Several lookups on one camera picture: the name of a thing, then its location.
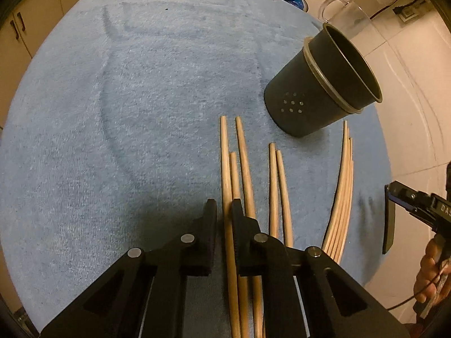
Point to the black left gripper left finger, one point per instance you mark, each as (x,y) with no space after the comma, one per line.
(143,293)

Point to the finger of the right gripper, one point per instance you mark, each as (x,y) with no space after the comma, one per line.
(389,221)

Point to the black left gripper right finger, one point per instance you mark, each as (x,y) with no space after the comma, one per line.
(305,293)

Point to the wooden chopstick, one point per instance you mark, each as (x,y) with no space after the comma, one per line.
(242,282)
(333,249)
(257,298)
(285,202)
(273,192)
(338,200)
(232,284)
(346,211)

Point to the black utensil holder cup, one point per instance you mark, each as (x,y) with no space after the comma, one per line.
(326,81)

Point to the kitchen base cabinets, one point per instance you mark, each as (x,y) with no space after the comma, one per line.
(25,24)

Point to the right hand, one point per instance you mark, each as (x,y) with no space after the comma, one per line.
(424,288)

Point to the blue towel table cover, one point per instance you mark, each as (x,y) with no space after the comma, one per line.
(112,138)

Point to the clear glass mug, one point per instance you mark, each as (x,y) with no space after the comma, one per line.
(350,19)

